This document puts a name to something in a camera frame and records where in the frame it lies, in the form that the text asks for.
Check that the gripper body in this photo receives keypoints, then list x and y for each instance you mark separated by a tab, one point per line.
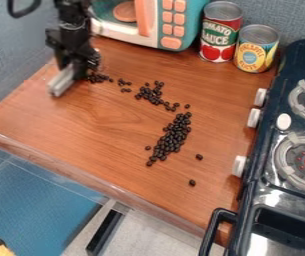
72	46

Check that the grey sweeping tool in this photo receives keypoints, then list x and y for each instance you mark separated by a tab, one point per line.
61	83

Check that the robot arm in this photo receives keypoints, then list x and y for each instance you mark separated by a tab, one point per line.
72	13

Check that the pile of black bits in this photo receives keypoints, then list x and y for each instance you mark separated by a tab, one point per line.
151	93
174	135

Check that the toy microwave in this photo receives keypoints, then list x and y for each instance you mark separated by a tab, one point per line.
177	20

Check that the red tomato can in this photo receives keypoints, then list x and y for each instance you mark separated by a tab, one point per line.
219	33

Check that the yellow pineapple can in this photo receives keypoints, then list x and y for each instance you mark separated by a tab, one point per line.
253	50

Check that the toy stove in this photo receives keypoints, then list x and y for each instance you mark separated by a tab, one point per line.
292	133

